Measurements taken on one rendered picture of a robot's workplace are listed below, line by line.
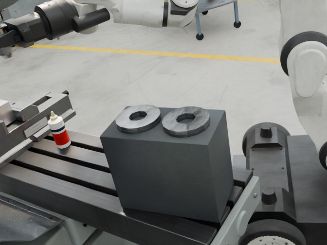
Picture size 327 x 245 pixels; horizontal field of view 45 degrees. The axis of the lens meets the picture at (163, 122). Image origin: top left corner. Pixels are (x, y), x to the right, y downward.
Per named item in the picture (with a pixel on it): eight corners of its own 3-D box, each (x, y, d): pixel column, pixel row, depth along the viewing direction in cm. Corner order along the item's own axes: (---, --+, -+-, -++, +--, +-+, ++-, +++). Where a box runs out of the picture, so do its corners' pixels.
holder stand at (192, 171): (143, 172, 95) (124, 99, 85) (234, 183, 86) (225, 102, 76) (120, 207, 86) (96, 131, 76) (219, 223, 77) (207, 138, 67)
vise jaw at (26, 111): (14, 106, 124) (9, 95, 122) (40, 112, 117) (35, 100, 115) (-2, 116, 121) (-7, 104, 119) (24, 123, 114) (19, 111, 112)
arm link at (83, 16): (45, -7, 99) (84, -20, 105) (51, 29, 108) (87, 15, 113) (70, 16, 94) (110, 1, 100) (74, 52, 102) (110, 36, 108)
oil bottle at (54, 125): (63, 139, 116) (51, 107, 110) (74, 142, 113) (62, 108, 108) (54, 147, 113) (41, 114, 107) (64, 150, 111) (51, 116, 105)
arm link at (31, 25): (-3, 13, 98) (41, -2, 103) (12, 49, 102) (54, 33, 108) (16, 18, 88) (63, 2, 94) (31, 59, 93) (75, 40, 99)
